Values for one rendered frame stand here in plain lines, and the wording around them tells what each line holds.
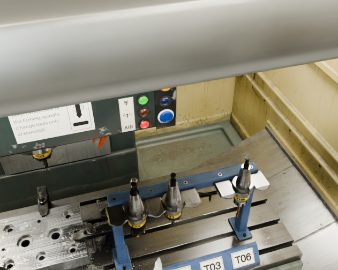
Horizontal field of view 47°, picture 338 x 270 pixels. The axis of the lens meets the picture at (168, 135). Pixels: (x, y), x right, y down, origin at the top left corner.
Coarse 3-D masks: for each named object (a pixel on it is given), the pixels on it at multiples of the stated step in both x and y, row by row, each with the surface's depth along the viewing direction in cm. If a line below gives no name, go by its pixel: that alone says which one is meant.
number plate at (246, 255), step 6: (234, 252) 128; (240, 252) 128; (246, 252) 129; (252, 252) 129; (234, 258) 128; (240, 258) 128; (246, 258) 129; (252, 258) 129; (234, 264) 128; (240, 264) 128; (246, 264) 129
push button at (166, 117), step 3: (165, 111) 82; (168, 111) 82; (162, 114) 82; (165, 114) 82; (168, 114) 82; (171, 114) 83; (162, 117) 82; (165, 117) 83; (168, 117) 83; (171, 117) 83; (162, 120) 83; (165, 120) 83; (168, 120) 83
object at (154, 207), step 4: (156, 196) 113; (160, 196) 113; (144, 200) 112; (148, 200) 112; (152, 200) 112; (156, 200) 112; (160, 200) 112; (148, 204) 111; (152, 204) 111; (156, 204) 111; (160, 204) 111; (148, 208) 110; (152, 208) 110; (156, 208) 110; (160, 208) 110; (164, 208) 110; (148, 212) 109; (152, 212) 109; (156, 212) 109; (160, 212) 109; (164, 212) 109; (152, 216) 108; (156, 216) 108
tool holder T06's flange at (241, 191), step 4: (236, 176) 117; (252, 180) 116; (232, 184) 116; (236, 184) 115; (252, 184) 115; (236, 188) 114; (240, 188) 114; (244, 188) 114; (248, 188) 114; (252, 188) 114; (240, 192) 115; (244, 192) 115; (248, 192) 115
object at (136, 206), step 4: (132, 196) 103; (136, 196) 103; (132, 200) 104; (136, 200) 104; (140, 200) 105; (128, 204) 107; (132, 204) 105; (136, 204) 105; (140, 204) 106; (128, 208) 107; (132, 208) 105; (136, 208) 105; (140, 208) 106; (132, 212) 106; (136, 212) 106; (140, 212) 107
